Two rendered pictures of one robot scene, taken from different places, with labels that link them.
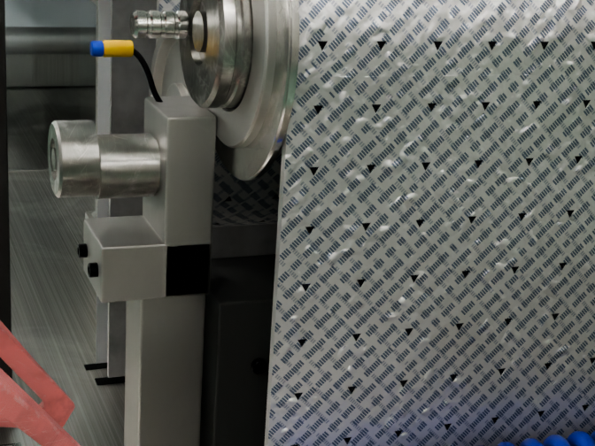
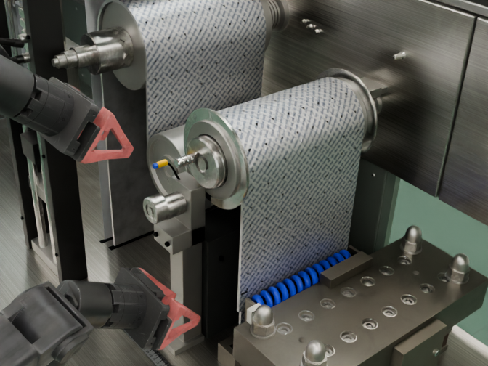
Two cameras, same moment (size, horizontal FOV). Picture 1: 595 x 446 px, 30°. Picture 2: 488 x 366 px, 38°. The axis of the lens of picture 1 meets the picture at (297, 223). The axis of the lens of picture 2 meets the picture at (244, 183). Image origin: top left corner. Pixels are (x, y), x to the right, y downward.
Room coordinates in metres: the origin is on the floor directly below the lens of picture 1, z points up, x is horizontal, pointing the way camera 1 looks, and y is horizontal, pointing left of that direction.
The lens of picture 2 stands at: (-0.27, 0.26, 1.74)
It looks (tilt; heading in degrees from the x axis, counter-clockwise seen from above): 32 degrees down; 342
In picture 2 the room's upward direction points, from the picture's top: 2 degrees clockwise
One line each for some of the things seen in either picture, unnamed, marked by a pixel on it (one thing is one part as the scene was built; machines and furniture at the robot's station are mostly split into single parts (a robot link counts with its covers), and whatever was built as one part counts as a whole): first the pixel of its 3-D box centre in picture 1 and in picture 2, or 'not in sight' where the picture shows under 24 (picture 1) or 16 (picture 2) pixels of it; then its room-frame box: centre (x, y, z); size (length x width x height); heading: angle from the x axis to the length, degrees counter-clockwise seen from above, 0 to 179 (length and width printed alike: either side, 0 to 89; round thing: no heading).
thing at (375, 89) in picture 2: not in sight; (363, 87); (0.67, -0.24, 1.28); 0.06 x 0.05 x 0.02; 112
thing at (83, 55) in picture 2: not in sight; (71, 58); (0.75, 0.20, 1.33); 0.06 x 0.03 x 0.03; 112
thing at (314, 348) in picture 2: not in sight; (314, 354); (0.35, -0.05, 1.05); 0.04 x 0.04 x 0.04
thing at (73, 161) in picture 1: (73, 158); (155, 208); (0.56, 0.12, 1.18); 0.04 x 0.02 x 0.04; 22
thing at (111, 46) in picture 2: not in sight; (107, 50); (0.78, 0.15, 1.33); 0.06 x 0.06 x 0.06; 22
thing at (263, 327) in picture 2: not in sight; (263, 318); (0.43, -0.01, 1.05); 0.04 x 0.04 x 0.04
